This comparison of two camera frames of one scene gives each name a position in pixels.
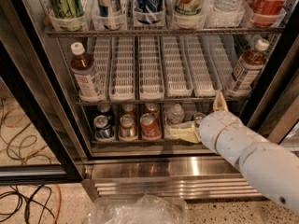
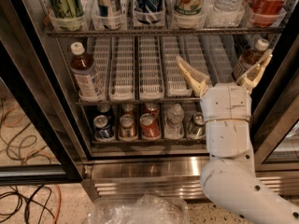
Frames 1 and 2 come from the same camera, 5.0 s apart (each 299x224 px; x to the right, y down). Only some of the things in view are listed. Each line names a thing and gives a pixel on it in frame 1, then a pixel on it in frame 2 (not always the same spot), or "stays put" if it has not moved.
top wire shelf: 151,33 stays put
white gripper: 211,129 -> 226,103
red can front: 149,126 stays put
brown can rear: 128,108 stays put
